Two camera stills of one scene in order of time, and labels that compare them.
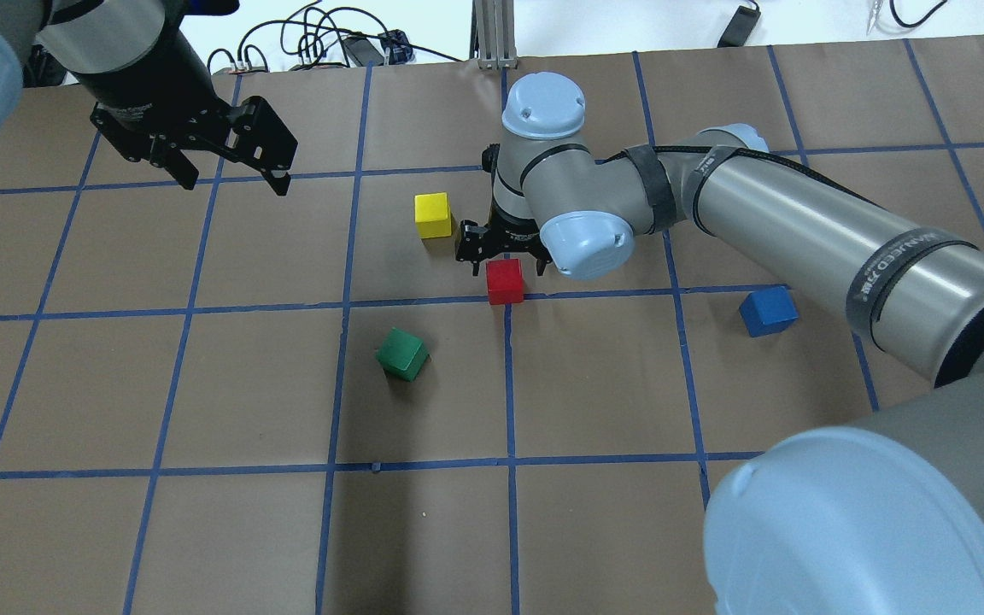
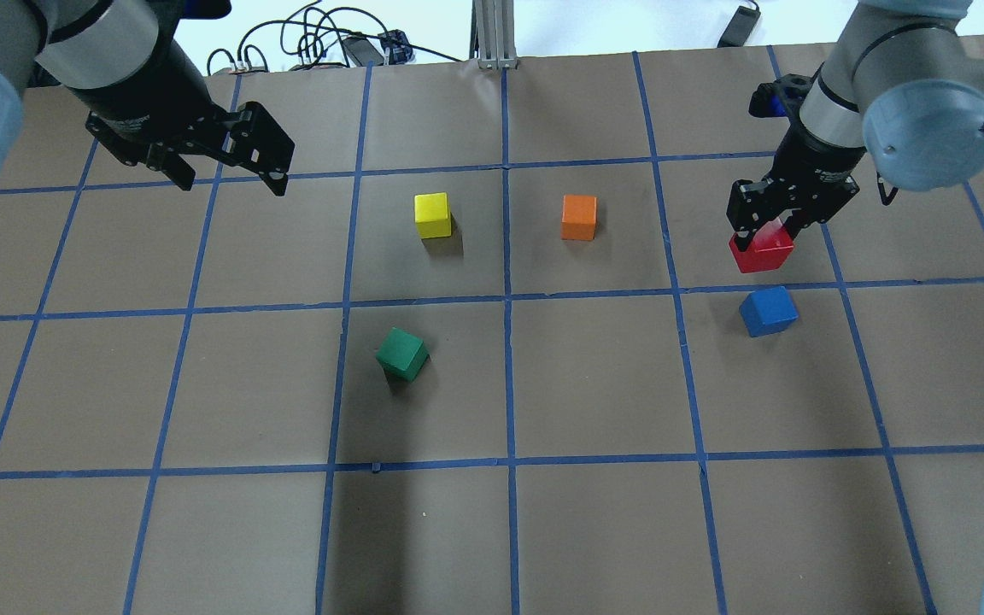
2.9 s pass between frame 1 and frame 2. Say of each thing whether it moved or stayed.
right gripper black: moved
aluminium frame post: stayed
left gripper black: stayed
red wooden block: moved
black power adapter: stayed
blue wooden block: stayed
